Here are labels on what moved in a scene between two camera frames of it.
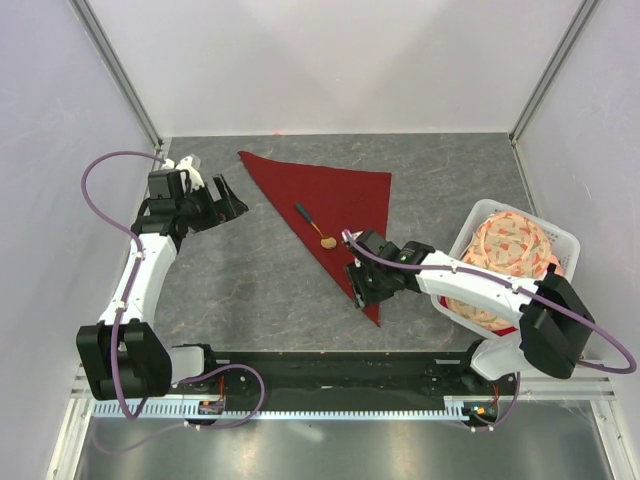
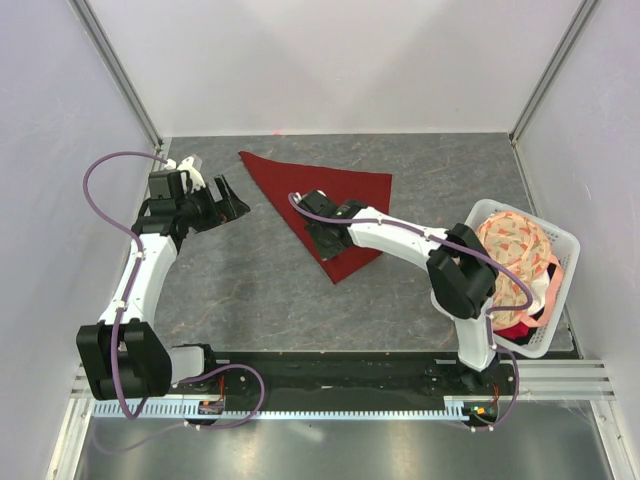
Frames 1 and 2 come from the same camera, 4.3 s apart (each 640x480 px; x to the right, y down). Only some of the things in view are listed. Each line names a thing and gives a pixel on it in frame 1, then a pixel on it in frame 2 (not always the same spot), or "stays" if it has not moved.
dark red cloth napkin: [337, 200] stays
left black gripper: [228, 206] stays
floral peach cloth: [510, 243] stays
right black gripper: [361, 295] -> [324, 252]
